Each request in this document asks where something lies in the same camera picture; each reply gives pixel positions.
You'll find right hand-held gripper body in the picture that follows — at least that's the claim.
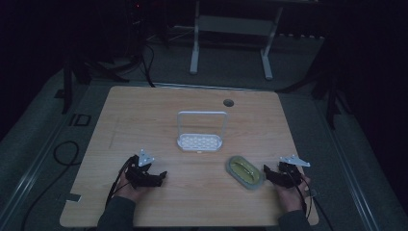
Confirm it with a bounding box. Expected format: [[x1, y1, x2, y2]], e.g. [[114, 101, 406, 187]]
[[276, 154, 312, 190]]

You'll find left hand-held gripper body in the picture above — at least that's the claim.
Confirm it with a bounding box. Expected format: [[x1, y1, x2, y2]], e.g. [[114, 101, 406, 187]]
[[124, 148, 156, 190]]

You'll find green oval soap box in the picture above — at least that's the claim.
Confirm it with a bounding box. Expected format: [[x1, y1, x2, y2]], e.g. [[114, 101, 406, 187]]
[[224, 155, 267, 191]]

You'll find person's left hand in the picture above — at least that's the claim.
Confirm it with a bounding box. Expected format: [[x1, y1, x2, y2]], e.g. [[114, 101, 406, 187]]
[[116, 174, 152, 203]]

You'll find black tripod stand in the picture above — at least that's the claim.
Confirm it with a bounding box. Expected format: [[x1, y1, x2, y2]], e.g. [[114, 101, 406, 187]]
[[61, 52, 130, 116], [274, 37, 353, 131]]

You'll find right hand-held gripper cable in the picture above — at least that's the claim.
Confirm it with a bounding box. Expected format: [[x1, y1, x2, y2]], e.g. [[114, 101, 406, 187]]
[[287, 167, 335, 231]]

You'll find white soap rack with handle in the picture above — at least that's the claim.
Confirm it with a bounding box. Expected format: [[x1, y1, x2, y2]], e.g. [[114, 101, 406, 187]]
[[176, 110, 228, 153]]

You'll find black floor cable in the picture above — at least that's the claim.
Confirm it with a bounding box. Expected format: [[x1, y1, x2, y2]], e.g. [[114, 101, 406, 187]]
[[19, 140, 82, 231]]

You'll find black hanging cable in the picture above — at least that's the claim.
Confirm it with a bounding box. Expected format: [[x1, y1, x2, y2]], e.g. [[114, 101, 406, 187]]
[[140, 40, 157, 89]]

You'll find white metal desk frame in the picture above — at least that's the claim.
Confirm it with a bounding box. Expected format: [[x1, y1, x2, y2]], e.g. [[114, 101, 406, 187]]
[[189, 0, 285, 82]]

